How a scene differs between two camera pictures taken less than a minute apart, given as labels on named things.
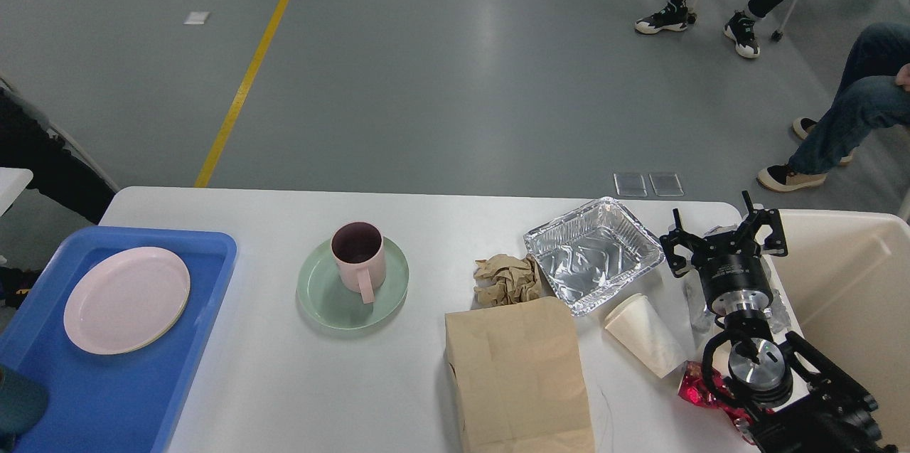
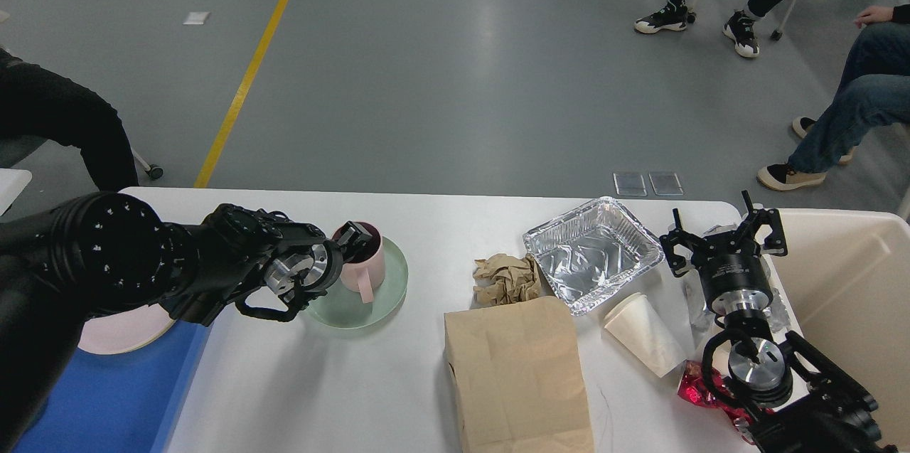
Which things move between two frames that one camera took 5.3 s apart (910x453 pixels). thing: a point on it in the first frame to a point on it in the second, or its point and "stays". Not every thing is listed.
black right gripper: (732, 270) stays
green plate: (323, 296) stays
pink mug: (358, 248) stays
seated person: (60, 171) to (35, 102)
